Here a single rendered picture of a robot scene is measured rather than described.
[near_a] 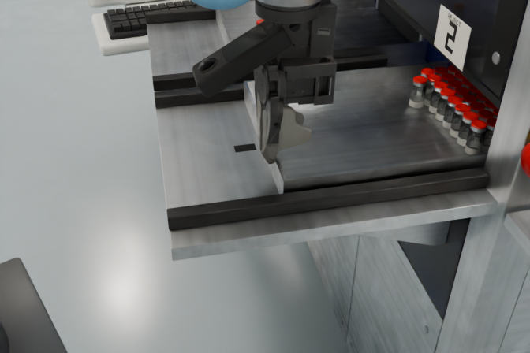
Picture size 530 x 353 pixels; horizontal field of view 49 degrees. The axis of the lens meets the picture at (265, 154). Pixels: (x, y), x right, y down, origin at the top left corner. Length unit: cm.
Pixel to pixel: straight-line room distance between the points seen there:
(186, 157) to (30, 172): 165
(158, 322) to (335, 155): 106
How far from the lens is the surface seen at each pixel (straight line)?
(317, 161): 79
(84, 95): 287
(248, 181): 76
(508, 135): 74
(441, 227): 90
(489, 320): 93
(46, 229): 213
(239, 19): 123
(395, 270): 114
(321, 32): 66
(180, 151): 82
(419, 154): 83
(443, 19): 86
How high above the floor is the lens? 134
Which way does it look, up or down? 35 degrees down
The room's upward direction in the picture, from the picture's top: straight up
